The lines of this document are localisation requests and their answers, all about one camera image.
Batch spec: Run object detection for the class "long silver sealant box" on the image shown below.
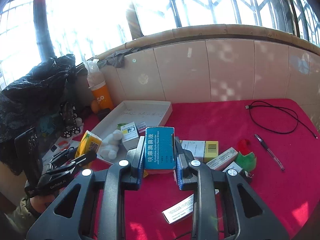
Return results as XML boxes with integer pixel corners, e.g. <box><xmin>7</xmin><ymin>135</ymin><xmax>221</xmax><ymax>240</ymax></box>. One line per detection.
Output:
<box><xmin>162</xmin><ymin>194</ymin><xmax>194</xmax><ymax>224</ymax></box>

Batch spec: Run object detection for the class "clear black gel pen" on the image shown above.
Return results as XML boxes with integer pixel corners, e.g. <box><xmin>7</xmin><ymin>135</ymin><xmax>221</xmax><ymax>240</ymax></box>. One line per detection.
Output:
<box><xmin>254</xmin><ymin>134</ymin><xmax>285</xmax><ymax>172</ymax></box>

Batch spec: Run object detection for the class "black plastic bag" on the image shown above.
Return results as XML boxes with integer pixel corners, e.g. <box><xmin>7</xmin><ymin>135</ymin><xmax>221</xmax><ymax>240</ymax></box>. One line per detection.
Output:
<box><xmin>1</xmin><ymin>54</ymin><xmax>76</xmax><ymax>176</ymax></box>

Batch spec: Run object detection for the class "white blue omeprazole box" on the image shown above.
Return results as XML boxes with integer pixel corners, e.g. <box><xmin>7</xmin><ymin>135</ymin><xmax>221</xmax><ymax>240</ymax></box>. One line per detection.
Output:
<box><xmin>120</xmin><ymin>122</ymin><xmax>139</xmax><ymax>151</ymax></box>

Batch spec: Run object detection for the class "black usb cable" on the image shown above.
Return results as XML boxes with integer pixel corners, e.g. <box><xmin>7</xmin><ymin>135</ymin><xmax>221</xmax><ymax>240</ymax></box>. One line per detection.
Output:
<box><xmin>245</xmin><ymin>100</ymin><xmax>318</xmax><ymax>140</ymax></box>

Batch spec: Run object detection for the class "red green plush strawberry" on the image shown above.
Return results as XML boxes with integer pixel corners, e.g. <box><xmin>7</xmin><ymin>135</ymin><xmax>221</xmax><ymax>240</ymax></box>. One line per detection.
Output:
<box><xmin>235</xmin><ymin>139</ymin><xmax>257</xmax><ymax>173</ymax></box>

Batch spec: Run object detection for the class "yellow white glucophage box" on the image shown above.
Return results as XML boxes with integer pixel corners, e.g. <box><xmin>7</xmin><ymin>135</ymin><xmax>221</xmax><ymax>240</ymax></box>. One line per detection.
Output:
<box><xmin>180</xmin><ymin>140</ymin><xmax>219</xmax><ymax>163</ymax></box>

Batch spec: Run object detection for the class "grey rag on sill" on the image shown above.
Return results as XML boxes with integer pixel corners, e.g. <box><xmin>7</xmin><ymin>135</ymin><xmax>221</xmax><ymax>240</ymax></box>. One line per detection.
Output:
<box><xmin>97</xmin><ymin>48</ymin><xmax>141</xmax><ymax>68</ymax></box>

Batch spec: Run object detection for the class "yellow tissue pack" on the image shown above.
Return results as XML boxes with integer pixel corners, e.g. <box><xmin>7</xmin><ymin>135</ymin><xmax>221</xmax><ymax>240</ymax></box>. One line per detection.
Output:
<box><xmin>75</xmin><ymin>130</ymin><xmax>102</xmax><ymax>158</ymax></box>

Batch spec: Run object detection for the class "white cardboard tray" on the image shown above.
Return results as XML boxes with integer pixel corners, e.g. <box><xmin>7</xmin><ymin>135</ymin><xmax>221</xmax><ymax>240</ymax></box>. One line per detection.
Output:
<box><xmin>92</xmin><ymin>100</ymin><xmax>172</xmax><ymax>139</ymax></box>

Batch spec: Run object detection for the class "red white blue box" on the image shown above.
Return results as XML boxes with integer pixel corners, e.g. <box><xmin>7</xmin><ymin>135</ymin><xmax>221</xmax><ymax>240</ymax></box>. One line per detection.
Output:
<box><xmin>136</xmin><ymin>121</ymin><xmax>147</xmax><ymax>134</ymax></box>

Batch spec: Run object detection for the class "blue nasal drops box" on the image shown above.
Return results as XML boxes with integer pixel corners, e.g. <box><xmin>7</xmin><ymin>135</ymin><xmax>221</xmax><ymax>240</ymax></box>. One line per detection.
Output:
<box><xmin>144</xmin><ymin>126</ymin><xmax>176</xmax><ymax>175</ymax></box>

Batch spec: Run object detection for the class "grey blue tablet box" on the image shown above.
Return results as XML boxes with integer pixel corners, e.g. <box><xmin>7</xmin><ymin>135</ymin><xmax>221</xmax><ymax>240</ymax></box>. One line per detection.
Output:
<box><xmin>206</xmin><ymin>147</ymin><xmax>238</xmax><ymax>171</ymax></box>

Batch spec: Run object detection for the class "person left hand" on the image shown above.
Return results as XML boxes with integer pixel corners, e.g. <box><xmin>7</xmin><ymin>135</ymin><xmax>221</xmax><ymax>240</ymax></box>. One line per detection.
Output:
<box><xmin>30</xmin><ymin>194</ymin><xmax>56</xmax><ymax>213</ymax></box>

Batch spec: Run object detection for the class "white plush toy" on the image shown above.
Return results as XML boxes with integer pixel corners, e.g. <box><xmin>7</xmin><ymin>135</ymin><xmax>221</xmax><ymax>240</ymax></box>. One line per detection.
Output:
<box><xmin>98</xmin><ymin>129</ymin><xmax>123</xmax><ymax>160</ymax></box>

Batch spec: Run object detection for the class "orange drink cup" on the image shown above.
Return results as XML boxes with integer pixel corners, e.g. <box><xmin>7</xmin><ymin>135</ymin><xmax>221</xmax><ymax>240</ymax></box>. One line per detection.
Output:
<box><xmin>90</xmin><ymin>81</ymin><xmax>114</xmax><ymax>110</ymax></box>

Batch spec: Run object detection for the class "small white medicine box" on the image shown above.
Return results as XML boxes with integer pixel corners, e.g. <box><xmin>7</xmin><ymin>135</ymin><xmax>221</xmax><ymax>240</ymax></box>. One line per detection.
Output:
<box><xmin>223</xmin><ymin>161</ymin><xmax>242</xmax><ymax>173</ymax></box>

